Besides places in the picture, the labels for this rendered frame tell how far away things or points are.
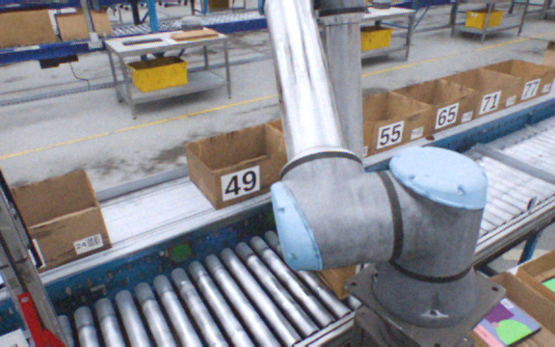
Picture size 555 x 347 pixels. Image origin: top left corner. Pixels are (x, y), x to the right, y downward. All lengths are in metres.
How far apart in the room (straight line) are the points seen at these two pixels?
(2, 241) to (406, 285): 0.63
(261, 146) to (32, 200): 0.94
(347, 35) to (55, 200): 1.19
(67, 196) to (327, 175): 1.22
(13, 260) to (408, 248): 0.60
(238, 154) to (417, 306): 1.25
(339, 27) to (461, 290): 0.64
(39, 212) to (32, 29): 3.99
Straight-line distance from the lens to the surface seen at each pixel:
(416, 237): 0.64
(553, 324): 1.48
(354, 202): 0.61
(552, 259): 1.69
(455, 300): 0.76
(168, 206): 1.62
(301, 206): 0.60
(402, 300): 0.75
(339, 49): 1.03
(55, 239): 1.42
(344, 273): 1.30
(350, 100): 1.05
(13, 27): 5.51
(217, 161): 1.79
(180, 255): 1.49
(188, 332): 1.33
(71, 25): 5.54
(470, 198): 0.64
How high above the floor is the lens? 1.77
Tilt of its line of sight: 30 degrees down
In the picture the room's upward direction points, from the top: 1 degrees counter-clockwise
